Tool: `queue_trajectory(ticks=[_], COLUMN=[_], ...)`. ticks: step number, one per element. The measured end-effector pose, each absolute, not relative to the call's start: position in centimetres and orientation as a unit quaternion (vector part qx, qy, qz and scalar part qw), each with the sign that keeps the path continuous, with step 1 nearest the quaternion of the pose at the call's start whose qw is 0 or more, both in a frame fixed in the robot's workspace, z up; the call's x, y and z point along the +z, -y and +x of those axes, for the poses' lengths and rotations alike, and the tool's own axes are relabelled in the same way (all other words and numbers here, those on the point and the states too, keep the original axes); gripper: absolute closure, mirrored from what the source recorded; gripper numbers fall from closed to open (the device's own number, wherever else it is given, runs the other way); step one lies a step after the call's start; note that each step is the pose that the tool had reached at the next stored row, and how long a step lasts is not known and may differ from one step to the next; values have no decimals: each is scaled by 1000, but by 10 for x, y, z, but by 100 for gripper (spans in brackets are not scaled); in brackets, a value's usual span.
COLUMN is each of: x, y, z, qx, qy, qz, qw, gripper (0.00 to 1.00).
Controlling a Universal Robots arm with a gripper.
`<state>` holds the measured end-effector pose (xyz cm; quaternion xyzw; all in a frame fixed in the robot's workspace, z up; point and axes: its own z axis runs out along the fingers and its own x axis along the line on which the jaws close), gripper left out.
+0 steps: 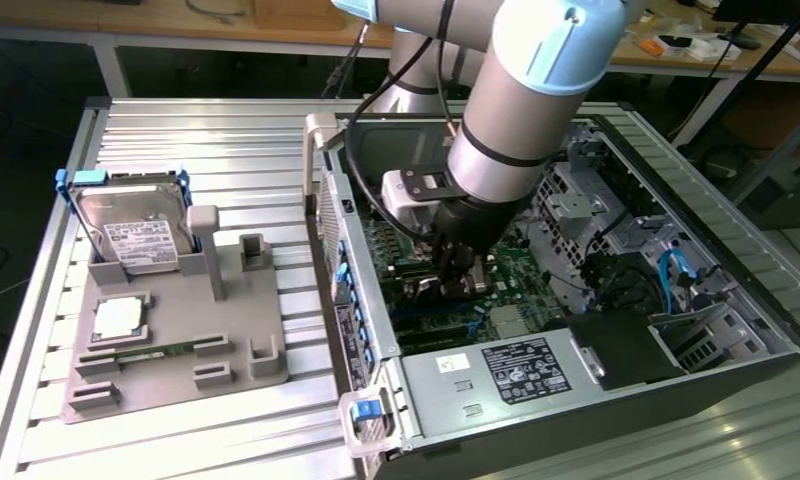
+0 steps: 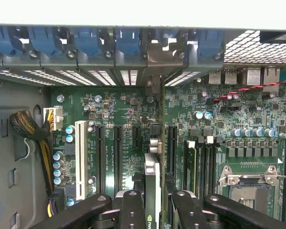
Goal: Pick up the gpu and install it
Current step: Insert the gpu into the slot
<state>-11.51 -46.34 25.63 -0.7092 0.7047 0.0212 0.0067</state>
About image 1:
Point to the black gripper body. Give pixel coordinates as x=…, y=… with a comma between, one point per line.
x=473, y=220

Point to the black Nvidia Quadro graphics card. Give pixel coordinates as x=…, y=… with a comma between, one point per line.
x=407, y=287

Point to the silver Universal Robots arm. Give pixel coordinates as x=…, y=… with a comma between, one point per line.
x=527, y=100

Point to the green motherboard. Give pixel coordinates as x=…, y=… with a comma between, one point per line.
x=513, y=295

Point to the metal drive cage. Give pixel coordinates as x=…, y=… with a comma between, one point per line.
x=573, y=207

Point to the grey power supply unit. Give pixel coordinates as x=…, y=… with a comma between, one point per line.
x=527, y=365

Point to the black plastic shroud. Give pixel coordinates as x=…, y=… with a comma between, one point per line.
x=623, y=350

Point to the black open PC case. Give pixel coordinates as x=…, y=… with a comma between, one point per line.
x=694, y=400

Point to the wooden desk with clutter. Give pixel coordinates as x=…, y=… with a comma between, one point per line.
x=647, y=57

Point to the grey printed parts rack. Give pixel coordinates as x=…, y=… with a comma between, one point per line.
x=173, y=320

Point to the orange plastic part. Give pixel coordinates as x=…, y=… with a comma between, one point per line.
x=652, y=46

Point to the silver hard disk drive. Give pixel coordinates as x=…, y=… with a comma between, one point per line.
x=133, y=220

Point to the green RAM stick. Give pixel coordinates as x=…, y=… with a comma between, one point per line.
x=153, y=352

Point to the black tower on floor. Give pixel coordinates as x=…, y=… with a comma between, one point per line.
x=794, y=200

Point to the white and black holder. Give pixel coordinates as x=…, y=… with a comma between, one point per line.
x=707, y=50

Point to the silver CPU chip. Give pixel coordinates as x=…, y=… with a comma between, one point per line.
x=118, y=317

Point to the blue disk caddy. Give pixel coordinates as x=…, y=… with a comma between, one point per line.
x=93, y=177

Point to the black slanted pole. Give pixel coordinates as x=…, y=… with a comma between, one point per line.
x=776, y=42

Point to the black computer monitor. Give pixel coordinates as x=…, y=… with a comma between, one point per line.
x=760, y=10

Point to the long wooden desk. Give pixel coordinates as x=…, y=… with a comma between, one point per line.
x=140, y=20

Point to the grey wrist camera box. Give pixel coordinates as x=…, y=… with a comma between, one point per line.
x=400, y=205

